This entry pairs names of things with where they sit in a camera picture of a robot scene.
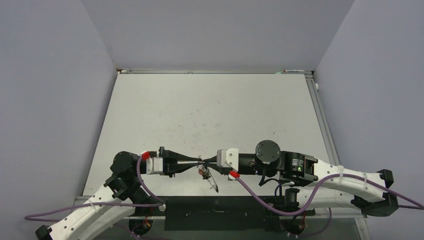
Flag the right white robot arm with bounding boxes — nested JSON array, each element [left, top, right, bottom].
[[203, 140, 399, 217]]

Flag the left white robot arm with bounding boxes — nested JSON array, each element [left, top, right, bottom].
[[25, 147, 203, 240]]

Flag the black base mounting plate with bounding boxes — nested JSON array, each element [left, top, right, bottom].
[[128, 196, 315, 235]]

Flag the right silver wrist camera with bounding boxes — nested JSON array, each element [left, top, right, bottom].
[[216, 148, 239, 172]]

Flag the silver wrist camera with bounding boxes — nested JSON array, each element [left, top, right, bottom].
[[146, 157, 164, 175], [216, 148, 239, 172]]

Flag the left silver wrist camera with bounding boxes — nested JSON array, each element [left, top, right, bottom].
[[146, 157, 164, 175]]

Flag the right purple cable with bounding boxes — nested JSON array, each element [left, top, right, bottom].
[[228, 170, 424, 218]]

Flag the aluminium frame rail back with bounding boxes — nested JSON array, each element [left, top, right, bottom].
[[117, 69, 314, 75]]

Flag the aluminium frame rail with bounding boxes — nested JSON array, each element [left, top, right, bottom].
[[117, 69, 314, 75], [304, 71, 340, 165]]

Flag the aluminium frame rail right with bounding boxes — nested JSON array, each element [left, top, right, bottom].
[[304, 71, 340, 165]]

